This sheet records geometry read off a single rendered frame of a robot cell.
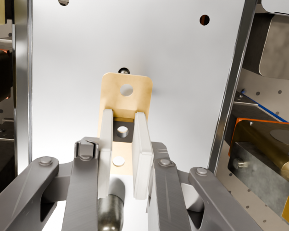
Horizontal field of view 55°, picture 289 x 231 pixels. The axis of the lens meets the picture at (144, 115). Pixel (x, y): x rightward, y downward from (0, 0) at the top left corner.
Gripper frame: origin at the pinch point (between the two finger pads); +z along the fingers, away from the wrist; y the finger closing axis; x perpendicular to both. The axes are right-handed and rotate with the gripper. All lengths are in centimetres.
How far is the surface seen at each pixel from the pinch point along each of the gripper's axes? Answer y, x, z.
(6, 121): -22.0, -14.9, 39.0
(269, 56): 15.3, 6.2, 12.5
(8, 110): -22.3, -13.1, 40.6
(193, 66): 6.7, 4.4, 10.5
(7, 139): -19.0, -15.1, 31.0
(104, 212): -0.7, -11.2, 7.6
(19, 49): -9.8, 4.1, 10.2
